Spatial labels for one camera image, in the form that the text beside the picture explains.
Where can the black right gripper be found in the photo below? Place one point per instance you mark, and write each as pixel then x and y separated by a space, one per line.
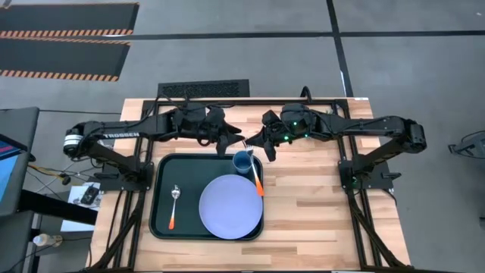
pixel 279 137

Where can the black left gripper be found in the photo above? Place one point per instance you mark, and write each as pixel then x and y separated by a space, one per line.
pixel 212 134

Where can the blue plastic cup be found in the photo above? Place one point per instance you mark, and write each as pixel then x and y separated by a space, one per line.
pixel 240 163

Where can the lavender plastic plate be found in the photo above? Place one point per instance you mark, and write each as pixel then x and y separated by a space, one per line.
pixel 230 206

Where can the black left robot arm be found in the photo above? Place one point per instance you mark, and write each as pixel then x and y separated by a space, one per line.
pixel 125 130

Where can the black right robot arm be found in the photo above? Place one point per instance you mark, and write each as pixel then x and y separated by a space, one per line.
pixel 379 130

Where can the dark green plastic tray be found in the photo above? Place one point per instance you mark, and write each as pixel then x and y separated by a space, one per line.
pixel 185 178

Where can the black floor vent grate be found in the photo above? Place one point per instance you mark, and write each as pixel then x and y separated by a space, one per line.
pixel 204 89

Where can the small black device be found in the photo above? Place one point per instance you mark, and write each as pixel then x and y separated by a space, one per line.
pixel 90 195

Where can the white paper sheet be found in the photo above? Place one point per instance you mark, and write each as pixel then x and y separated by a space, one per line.
pixel 77 216

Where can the black hazard-striped floor mat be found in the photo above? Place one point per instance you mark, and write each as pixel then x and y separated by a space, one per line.
pixel 60 57
pixel 68 17

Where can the clear plastic water bottle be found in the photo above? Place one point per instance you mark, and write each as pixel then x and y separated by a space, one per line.
pixel 47 239

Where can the blue-screen monitor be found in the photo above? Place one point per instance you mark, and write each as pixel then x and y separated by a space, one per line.
pixel 7 174

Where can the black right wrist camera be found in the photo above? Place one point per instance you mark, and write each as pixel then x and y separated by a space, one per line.
pixel 298 117

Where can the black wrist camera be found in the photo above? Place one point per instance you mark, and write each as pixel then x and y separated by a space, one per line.
pixel 298 117
pixel 190 117

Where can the black aluminium table frame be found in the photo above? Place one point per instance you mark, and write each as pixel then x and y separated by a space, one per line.
pixel 242 101

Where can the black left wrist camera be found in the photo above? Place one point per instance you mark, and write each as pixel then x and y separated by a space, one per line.
pixel 190 117

